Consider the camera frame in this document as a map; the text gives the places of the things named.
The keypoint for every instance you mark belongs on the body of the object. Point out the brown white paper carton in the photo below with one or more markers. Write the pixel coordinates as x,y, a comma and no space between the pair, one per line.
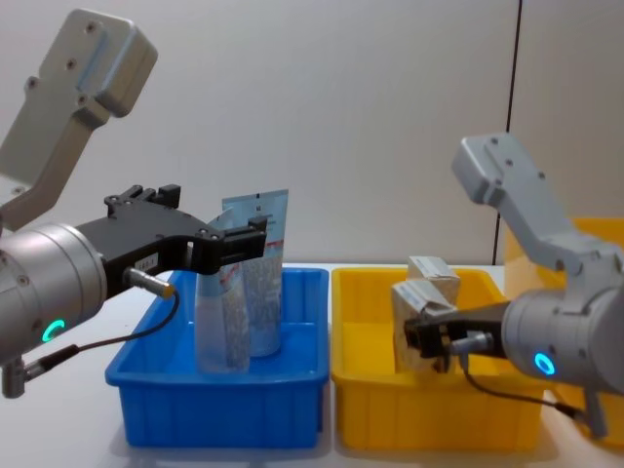
407,304
439,273

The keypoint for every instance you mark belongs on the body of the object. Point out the white blue printed squeeze tube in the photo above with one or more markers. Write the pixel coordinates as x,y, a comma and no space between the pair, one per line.
265,302

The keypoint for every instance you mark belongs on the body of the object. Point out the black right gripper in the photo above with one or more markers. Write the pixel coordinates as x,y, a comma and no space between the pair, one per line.
487,319

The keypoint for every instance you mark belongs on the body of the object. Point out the blue plastic bin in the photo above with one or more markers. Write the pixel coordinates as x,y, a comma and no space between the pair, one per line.
214,409

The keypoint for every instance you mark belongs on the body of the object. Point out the yellow plastic bin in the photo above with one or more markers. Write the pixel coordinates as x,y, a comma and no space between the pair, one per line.
597,234
419,414

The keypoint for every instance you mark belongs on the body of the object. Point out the clear printed squeeze tube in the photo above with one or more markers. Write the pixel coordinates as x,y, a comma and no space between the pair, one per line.
217,322

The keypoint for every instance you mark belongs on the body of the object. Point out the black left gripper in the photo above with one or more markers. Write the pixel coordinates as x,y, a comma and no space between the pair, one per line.
141,234

